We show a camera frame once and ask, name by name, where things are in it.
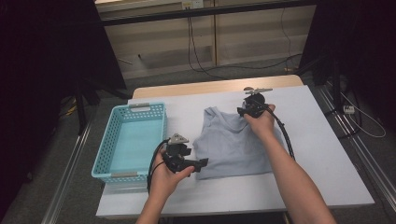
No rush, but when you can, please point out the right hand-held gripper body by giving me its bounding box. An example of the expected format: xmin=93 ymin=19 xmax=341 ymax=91
xmin=242 ymin=87 xmax=274 ymax=119

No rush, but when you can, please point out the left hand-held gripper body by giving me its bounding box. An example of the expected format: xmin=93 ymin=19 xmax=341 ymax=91
xmin=161 ymin=133 xmax=198 ymax=175

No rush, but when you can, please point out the light blue tank top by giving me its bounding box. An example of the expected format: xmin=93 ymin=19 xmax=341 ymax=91
xmin=191 ymin=105 xmax=286 ymax=181

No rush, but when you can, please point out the light blue plastic basket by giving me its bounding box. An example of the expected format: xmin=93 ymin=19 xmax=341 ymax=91
xmin=91 ymin=102 xmax=169 ymax=185

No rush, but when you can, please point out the person's right hand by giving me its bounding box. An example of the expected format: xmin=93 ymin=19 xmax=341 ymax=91
xmin=243 ymin=104 xmax=277 ymax=143

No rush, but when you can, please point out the person's left hand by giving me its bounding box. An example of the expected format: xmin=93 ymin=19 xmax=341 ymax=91
xmin=148 ymin=152 xmax=196 ymax=203

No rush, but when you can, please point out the wooden table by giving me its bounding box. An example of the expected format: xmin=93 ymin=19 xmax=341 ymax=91
xmin=133 ymin=74 xmax=304 ymax=100

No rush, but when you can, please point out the white table cover board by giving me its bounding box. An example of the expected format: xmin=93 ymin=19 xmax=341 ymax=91
xmin=95 ymin=85 xmax=375 ymax=218

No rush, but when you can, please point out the black stand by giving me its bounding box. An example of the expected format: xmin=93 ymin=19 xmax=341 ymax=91
xmin=323 ymin=55 xmax=359 ymax=140
xmin=73 ymin=78 xmax=134 ymax=136

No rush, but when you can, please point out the black horizontal bar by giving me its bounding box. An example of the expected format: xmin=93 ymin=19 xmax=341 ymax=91
xmin=100 ymin=0 xmax=317 ymax=27

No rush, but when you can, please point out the black curtain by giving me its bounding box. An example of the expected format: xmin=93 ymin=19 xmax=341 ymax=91
xmin=0 ymin=0 xmax=127 ymax=216
xmin=298 ymin=0 xmax=396 ymax=132

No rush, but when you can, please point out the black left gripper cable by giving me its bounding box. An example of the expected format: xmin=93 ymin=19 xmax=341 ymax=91
xmin=146 ymin=138 xmax=171 ymax=195

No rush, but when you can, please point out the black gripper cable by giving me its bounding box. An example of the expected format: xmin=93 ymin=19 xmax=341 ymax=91
xmin=146 ymin=138 xmax=171 ymax=195
xmin=262 ymin=104 xmax=296 ymax=161

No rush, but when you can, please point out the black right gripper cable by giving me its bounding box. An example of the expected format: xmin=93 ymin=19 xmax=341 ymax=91
xmin=262 ymin=104 xmax=296 ymax=161

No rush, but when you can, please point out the thin black wall cable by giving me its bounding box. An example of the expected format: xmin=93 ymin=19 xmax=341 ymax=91
xmin=214 ymin=7 xmax=304 ymax=71

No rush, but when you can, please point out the black hanging cable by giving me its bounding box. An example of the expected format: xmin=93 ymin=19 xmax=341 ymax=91
xmin=186 ymin=8 xmax=228 ymax=80

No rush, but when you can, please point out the aluminium floor rail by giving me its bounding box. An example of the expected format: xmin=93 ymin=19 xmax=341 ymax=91
xmin=316 ymin=82 xmax=396 ymax=216
xmin=40 ymin=122 xmax=92 ymax=224

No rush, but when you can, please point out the white wall socket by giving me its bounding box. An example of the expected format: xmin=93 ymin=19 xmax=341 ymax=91
xmin=181 ymin=0 xmax=205 ymax=9

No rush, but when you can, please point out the white floor cable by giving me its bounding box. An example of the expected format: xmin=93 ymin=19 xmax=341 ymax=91
xmin=339 ymin=91 xmax=388 ymax=139

